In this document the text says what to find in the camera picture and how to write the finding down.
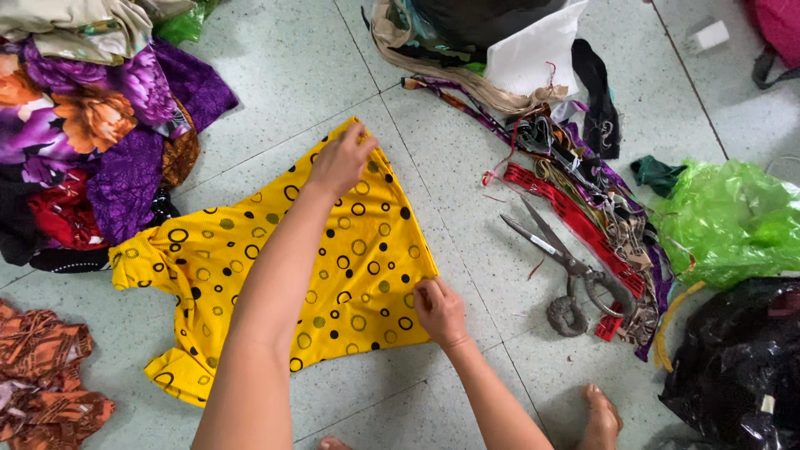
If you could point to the person's left hand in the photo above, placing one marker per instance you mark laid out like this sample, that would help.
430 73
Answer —
337 162

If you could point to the dark green fabric scrap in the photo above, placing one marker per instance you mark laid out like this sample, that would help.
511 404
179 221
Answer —
656 175

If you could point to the beige fabric strip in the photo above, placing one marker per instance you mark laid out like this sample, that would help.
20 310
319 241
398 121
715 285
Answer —
450 78

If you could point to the heap of colourful floral fabrics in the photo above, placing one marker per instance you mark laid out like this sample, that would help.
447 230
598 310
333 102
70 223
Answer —
94 137

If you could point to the person's right hand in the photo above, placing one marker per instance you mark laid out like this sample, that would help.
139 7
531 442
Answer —
444 315

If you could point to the red printed fabric strip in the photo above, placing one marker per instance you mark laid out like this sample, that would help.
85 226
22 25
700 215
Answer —
578 222

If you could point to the orange patterned fabric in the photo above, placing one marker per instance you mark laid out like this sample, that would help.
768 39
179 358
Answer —
44 381

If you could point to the black embroidered fabric piece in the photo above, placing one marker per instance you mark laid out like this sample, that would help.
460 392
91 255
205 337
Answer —
600 100

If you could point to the black plastic bag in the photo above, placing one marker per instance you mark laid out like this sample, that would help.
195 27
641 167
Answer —
737 369

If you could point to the large metal tailor scissors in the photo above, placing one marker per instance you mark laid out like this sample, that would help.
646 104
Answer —
565 259

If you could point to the small white box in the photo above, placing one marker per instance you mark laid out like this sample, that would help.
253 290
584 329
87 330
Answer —
711 36

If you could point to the person's foot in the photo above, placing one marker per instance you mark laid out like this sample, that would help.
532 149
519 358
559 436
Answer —
600 415
332 444

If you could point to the dark bag with fabric scraps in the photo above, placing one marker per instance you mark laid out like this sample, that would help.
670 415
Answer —
475 25

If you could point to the person's left foot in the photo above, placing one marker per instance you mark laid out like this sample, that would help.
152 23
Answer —
332 444

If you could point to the person's right foot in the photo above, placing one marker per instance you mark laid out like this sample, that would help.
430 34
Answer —
600 415

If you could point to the crumpled green plastic bag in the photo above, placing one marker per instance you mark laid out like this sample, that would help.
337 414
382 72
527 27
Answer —
184 24

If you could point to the person's left fingers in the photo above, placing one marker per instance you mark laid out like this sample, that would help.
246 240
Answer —
361 139

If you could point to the yellow fabric with black circles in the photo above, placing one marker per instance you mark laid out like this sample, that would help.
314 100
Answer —
369 250

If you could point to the white fabric piece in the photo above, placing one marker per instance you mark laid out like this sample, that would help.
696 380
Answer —
531 56

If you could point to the person's right fingers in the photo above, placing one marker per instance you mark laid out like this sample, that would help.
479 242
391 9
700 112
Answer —
425 295

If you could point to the yellow fabric strip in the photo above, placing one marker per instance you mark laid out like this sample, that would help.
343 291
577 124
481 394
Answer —
672 319

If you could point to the heap of patterned fabric strips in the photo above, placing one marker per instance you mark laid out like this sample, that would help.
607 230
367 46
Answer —
609 209

